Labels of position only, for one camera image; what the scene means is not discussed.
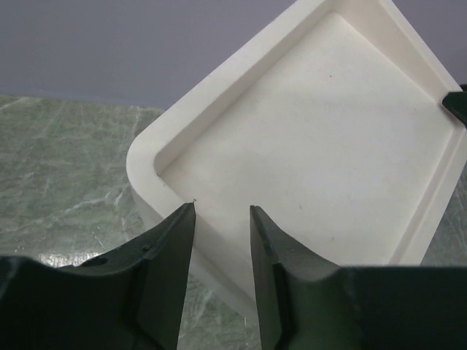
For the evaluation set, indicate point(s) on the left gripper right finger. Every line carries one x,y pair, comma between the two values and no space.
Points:
291,291

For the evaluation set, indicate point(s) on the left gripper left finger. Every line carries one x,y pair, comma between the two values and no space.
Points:
131,297

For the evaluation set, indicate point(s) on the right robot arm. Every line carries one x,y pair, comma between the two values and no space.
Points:
455,102

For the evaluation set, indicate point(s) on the white drawer cabinet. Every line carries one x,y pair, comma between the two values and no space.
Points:
330,120

